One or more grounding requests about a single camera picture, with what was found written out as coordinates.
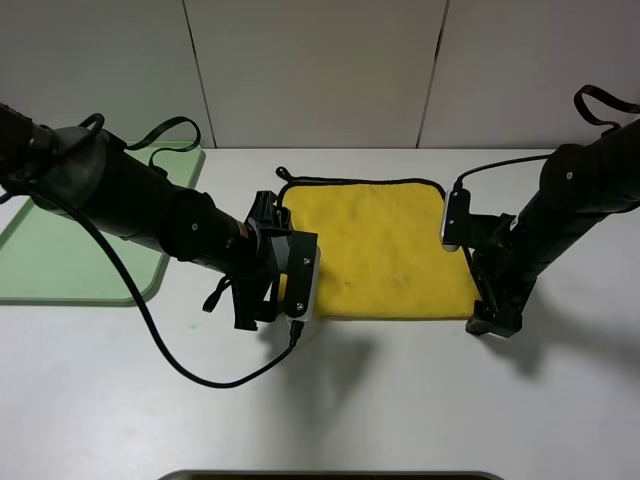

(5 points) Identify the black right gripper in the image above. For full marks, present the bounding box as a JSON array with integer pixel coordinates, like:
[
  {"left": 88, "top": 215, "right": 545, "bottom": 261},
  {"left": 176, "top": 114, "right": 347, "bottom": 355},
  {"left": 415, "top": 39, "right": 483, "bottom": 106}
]
[{"left": 465, "top": 214, "right": 535, "bottom": 338}]

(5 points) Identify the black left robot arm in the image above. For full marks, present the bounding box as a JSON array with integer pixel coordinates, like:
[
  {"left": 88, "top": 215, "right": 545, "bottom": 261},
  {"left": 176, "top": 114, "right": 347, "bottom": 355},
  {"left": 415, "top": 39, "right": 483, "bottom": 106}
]
[{"left": 1, "top": 106, "right": 290, "bottom": 331}]

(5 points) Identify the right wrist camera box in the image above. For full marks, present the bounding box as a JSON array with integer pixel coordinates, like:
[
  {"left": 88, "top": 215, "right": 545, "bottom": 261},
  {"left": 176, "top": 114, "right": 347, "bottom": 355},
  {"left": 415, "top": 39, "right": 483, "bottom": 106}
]
[{"left": 440, "top": 185, "right": 471, "bottom": 253}]

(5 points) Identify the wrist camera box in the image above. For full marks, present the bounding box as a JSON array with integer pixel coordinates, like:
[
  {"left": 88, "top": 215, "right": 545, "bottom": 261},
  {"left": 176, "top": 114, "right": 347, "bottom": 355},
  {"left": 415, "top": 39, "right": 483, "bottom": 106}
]
[
  {"left": 440, "top": 185, "right": 471, "bottom": 253},
  {"left": 283, "top": 231, "right": 319, "bottom": 321}
]

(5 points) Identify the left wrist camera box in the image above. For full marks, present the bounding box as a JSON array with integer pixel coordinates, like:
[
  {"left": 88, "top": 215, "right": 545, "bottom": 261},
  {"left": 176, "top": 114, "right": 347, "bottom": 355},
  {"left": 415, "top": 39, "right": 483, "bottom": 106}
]
[{"left": 283, "top": 231, "right": 319, "bottom": 321}]

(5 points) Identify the green plastic tray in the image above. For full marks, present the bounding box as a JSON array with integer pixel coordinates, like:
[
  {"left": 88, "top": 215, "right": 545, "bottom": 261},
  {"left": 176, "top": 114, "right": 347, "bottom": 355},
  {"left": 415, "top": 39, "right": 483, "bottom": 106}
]
[{"left": 1, "top": 147, "right": 205, "bottom": 307}]

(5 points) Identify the yellow towel with black trim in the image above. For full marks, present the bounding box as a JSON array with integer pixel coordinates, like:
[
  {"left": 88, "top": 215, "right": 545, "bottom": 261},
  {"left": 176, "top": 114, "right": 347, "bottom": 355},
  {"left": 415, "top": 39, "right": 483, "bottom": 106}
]
[{"left": 276, "top": 166, "right": 479, "bottom": 320}]

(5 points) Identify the black right camera cable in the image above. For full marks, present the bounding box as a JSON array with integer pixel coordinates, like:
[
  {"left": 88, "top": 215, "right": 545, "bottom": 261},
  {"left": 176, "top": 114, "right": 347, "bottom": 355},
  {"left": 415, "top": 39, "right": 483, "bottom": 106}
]
[{"left": 453, "top": 84, "right": 640, "bottom": 194}]

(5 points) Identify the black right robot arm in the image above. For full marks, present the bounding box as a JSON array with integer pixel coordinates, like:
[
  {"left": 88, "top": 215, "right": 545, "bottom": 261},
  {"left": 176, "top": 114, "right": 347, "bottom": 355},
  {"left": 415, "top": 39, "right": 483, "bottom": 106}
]
[{"left": 464, "top": 122, "right": 639, "bottom": 338}]

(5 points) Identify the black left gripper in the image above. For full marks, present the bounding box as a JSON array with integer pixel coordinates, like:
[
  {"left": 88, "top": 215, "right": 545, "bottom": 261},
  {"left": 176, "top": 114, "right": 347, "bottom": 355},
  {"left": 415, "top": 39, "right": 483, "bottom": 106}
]
[{"left": 227, "top": 190, "right": 293, "bottom": 330}]

